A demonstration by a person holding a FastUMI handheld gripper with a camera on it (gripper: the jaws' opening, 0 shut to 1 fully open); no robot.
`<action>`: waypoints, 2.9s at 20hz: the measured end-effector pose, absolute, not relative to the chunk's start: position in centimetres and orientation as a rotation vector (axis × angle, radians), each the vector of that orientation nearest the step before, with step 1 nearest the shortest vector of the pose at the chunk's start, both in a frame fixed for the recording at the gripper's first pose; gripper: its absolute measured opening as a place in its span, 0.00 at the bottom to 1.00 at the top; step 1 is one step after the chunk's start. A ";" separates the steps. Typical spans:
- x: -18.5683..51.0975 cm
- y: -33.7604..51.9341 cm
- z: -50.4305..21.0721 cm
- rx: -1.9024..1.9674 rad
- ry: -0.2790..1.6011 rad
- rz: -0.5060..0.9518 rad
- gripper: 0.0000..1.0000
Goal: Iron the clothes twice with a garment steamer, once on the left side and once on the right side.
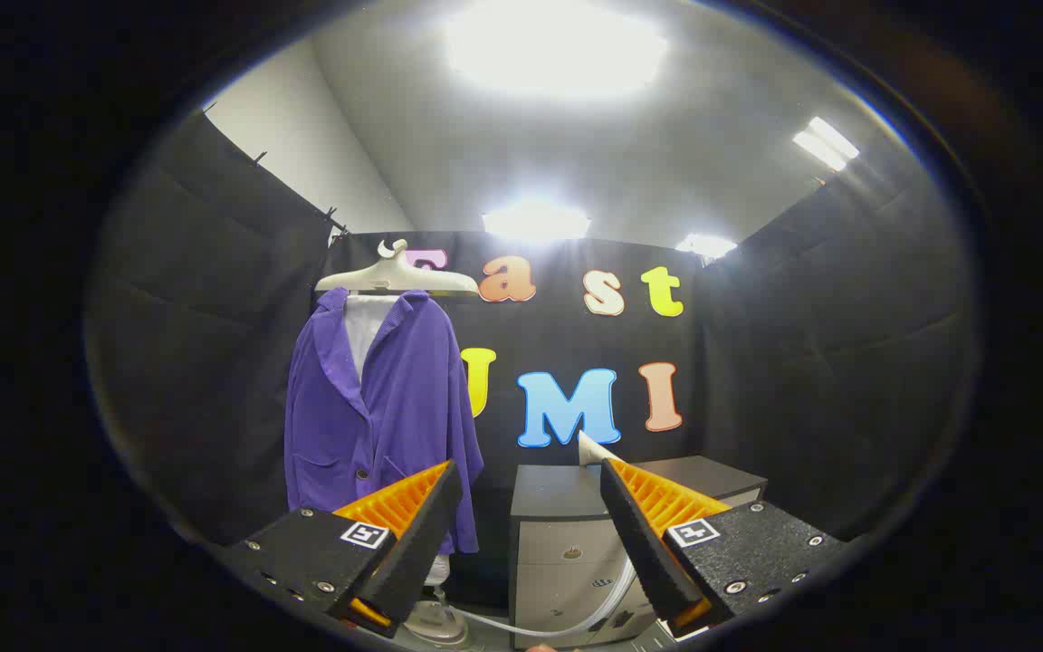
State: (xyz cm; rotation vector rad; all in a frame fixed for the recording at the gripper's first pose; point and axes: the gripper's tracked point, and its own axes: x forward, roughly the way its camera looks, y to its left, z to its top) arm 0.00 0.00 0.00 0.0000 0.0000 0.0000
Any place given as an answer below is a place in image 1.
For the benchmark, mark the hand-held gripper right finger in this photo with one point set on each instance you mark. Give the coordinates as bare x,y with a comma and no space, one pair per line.
644,543

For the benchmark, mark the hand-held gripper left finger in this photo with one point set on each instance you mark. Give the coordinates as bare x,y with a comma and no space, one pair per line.
422,543

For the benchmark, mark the purple jacket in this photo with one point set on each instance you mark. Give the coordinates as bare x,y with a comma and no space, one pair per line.
395,407

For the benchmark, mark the white steamer base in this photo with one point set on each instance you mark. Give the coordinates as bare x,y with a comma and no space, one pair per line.
435,625

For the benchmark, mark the white clothes hanger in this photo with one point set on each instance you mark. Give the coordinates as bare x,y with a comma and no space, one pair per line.
395,276

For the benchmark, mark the grey drawer cabinet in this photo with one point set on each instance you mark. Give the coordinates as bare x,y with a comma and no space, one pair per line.
558,543

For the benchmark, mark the large ceiling light panel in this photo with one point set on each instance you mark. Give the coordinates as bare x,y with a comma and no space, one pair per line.
558,45

